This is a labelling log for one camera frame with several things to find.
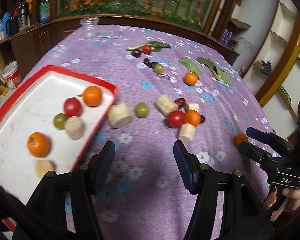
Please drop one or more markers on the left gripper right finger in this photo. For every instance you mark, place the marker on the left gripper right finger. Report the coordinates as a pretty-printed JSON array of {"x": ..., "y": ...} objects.
[{"x": 200, "y": 180}]

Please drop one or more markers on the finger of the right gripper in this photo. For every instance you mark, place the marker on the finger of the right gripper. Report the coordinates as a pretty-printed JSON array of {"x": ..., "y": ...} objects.
[
  {"x": 278, "y": 144},
  {"x": 257, "y": 154}
]

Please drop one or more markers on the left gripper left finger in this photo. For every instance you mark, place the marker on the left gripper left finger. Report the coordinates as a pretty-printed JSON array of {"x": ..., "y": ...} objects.
[{"x": 86, "y": 181}]

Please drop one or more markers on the orange mandarin with leaf stem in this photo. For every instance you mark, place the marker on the orange mandarin with leaf stem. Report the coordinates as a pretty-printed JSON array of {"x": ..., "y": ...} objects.
[{"x": 38, "y": 144}]

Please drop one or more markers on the green grape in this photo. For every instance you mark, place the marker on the green grape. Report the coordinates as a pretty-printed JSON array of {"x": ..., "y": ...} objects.
[
  {"x": 141, "y": 110},
  {"x": 158, "y": 68},
  {"x": 59, "y": 120}
]

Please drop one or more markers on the small red cherry tomato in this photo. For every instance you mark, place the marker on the small red cherry tomato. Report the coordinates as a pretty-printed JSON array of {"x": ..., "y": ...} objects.
[{"x": 72, "y": 107}]

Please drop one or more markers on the sugarcane piece front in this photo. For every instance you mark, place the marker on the sugarcane piece front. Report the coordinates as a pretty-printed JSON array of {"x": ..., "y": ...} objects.
[{"x": 186, "y": 133}]

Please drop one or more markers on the dark jujube date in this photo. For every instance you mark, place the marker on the dark jujube date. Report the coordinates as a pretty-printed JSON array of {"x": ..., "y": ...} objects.
[{"x": 202, "y": 119}]

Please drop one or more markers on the white gold shelf unit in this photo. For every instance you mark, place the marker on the white gold shelf unit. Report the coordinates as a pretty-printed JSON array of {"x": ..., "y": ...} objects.
[{"x": 273, "y": 73}]

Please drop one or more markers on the large red tomato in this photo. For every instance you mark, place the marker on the large red tomato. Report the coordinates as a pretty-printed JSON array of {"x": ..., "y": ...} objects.
[{"x": 175, "y": 119}]

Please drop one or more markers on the red rimmed white tray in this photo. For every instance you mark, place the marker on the red rimmed white tray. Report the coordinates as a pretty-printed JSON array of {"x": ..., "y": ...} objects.
[{"x": 31, "y": 108}]

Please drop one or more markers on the red jujube date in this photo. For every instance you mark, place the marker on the red jujube date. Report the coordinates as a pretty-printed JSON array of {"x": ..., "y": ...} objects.
[{"x": 180, "y": 102}]

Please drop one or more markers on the green leaf right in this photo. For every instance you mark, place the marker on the green leaf right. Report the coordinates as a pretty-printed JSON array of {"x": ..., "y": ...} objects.
[{"x": 217, "y": 72}]

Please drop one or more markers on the green leaf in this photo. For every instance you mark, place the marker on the green leaf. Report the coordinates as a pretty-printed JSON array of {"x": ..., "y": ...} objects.
[
  {"x": 217, "y": 72},
  {"x": 190, "y": 65}
]

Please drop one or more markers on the purple floral tablecloth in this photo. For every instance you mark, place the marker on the purple floral tablecloth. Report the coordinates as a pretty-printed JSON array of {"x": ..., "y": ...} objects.
[{"x": 193, "y": 94}]

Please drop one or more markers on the purple spray cans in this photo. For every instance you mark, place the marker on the purple spray cans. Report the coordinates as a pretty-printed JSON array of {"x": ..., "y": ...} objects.
[{"x": 226, "y": 37}]

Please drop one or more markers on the green leaf middle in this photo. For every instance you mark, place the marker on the green leaf middle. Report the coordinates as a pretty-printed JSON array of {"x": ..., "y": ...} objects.
[{"x": 190, "y": 65}]

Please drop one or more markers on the dark purple grape small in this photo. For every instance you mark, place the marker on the dark purple grape small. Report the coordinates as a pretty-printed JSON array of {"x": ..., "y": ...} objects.
[{"x": 146, "y": 61}]

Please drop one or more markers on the white bucket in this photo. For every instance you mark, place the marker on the white bucket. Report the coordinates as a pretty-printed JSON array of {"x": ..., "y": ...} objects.
[{"x": 12, "y": 76}]

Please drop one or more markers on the dark purple grape large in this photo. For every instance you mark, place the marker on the dark purple grape large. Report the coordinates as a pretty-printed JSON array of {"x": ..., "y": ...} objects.
[{"x": 136, "y": 53}]

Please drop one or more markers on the bok choy leaf far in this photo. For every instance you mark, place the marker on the bok choy leaf far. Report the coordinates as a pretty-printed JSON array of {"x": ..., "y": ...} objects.
[{"x": 156, "y": 46}]

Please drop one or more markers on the far red cherry tomato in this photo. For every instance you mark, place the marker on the far red cherry tomato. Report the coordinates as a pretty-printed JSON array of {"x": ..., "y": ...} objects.
[{"x": 146, "y": 49}]

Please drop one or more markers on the clear plastic cup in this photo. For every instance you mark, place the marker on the clear plastic cup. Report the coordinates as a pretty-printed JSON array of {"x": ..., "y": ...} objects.
[{"x": 89, "y": 26}]

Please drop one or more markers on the black kettle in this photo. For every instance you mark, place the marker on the black kettle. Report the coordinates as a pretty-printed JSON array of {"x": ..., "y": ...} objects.
[{"x": 12, "y": 26}]

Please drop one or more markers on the green plastic bottle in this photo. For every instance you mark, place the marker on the green plastic bottle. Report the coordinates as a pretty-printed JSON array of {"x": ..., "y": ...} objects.
[{"x": 44, "y": 11}]

